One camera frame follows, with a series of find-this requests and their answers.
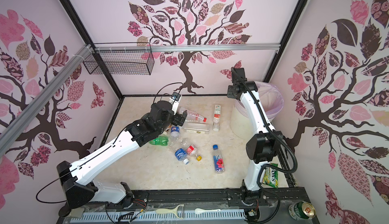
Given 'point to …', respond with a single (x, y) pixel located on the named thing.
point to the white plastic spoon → (197, 211)
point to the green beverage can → (301, 211)
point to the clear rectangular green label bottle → (197, 128)
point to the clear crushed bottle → (176, 142)
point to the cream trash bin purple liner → (273, 100)
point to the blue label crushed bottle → (181, 154)
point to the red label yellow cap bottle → (191, 150)
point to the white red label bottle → (217, 116)
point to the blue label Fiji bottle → (220, 167)
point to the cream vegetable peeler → (173, 211)
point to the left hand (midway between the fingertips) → (177, 109)
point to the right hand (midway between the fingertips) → (237, 90)
